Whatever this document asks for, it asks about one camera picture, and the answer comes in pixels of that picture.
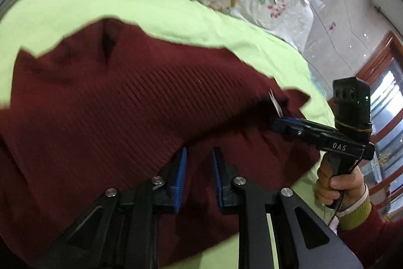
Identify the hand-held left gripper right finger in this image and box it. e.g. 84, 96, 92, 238
212, 147, 364, 269

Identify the light green bed sheet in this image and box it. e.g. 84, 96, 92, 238
0, 0, 336, 269

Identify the maroon hooded sweater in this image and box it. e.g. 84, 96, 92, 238
0, 17, 322, 268

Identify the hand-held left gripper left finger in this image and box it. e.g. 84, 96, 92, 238
35, 147, 189, 269

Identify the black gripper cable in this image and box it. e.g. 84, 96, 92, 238
327, 190, 345, 227

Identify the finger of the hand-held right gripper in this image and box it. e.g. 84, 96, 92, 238
271, 121, 336, 144
281, 117, 338, 131

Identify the person's right hand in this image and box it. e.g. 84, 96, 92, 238
316, 160, 369, 206

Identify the wooden window frame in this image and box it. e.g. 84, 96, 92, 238
354, 31, 403, 216

